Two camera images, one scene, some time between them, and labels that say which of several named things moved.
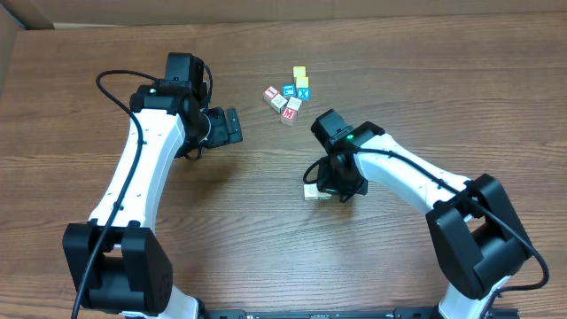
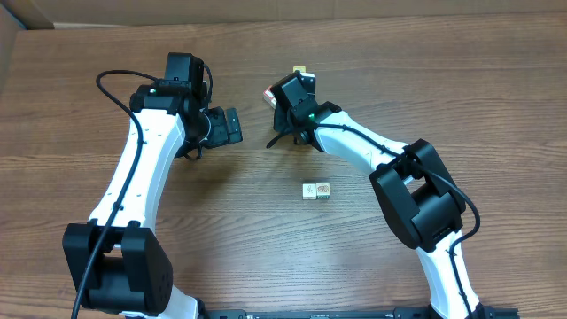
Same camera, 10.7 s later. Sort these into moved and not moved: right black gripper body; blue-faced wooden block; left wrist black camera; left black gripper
Moved: right black gripper body
Not moved: blue-faced wooden block; left wrist black camera; left black gripper
